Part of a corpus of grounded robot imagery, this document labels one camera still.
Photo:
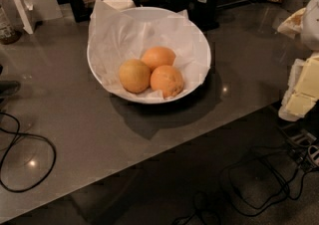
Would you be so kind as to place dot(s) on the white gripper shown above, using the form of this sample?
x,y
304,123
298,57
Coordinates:
x,y
311,23

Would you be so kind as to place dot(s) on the orange fruit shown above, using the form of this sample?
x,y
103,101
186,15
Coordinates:
x,y
158,56
134,75
168,80

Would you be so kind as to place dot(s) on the white round bowl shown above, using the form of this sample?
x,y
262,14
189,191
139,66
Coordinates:
x,y
199,49

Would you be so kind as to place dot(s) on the white lid behind bowl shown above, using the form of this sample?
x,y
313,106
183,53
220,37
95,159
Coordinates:
x,y
121,5

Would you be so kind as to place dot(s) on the white power strip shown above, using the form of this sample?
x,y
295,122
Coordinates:
x,y
302,146

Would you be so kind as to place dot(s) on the black cup right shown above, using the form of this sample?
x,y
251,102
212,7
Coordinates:
x,y
206,0

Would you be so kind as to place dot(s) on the orange fruit back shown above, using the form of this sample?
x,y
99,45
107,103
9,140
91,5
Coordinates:
x,y
158,56

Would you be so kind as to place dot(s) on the white paper liner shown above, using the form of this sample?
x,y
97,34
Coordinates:
x,y
116,40

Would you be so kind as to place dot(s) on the white board leaning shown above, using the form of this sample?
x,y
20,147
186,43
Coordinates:
x,y
25,10

